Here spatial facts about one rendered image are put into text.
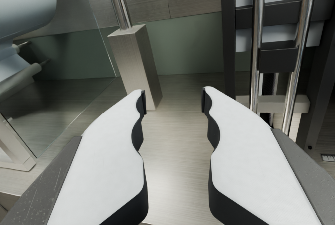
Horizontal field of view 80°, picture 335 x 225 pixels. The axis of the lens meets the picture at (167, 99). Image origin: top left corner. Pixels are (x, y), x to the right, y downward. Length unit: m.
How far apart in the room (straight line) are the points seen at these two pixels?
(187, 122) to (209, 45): 0.35
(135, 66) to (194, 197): 0.40
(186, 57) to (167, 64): 0.09
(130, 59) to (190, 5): 0.31
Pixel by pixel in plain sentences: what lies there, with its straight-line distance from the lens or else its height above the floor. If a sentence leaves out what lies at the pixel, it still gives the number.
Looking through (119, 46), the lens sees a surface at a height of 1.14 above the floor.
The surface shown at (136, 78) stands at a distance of 0.65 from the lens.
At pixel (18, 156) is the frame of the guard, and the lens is 0.68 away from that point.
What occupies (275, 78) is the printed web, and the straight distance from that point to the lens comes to 0.52.
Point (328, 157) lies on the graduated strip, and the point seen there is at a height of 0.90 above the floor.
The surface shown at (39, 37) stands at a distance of 0.75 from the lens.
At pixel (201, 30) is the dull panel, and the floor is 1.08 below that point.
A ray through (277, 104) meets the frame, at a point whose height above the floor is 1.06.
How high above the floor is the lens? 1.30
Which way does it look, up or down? 32 degrees down
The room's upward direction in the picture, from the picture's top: 13 degrees counter-clockwise
